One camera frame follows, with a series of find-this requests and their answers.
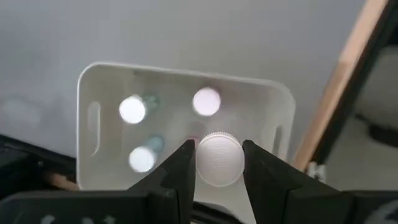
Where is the blue pill bottle white cap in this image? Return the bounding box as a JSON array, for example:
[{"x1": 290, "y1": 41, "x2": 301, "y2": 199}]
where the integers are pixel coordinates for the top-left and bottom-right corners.
[{"x1": 127, "y1": 135, "x2": 165, "y2": 174}]

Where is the salmon pill bottle white cap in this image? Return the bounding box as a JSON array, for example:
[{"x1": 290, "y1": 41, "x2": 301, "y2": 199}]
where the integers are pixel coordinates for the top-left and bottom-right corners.
[{"x1": 195, "y1": 131, "x2": 246, "y2": 188}]

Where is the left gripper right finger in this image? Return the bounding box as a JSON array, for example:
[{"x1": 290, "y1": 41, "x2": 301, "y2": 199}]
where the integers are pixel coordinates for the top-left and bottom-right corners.
[{"x1": 243, "y1": 139, "x2": 304, "y2": 224}]

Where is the clear plastic bin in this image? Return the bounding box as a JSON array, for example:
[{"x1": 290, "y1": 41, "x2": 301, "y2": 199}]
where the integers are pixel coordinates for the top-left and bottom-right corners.
[{"x1": 76, "y1": 61, "x2": 296, "y2": 191}]

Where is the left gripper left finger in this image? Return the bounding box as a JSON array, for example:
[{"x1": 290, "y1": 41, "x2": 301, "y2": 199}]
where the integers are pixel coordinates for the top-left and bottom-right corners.
[{"x1": 128, "y1": 139, "x2": 197, "y2": 224}]

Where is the green pill bottle white cap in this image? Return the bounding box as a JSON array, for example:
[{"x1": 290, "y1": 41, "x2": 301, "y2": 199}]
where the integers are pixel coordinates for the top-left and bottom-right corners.
[{"x1": 118, "y1": 92, "x2": 161, "y2": 125}]

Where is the grey table mat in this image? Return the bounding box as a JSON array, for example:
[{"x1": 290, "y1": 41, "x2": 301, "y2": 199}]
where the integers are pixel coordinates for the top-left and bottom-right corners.
[{"x1": 0, "y1": 0, "x2": 368, "y2": 224}]

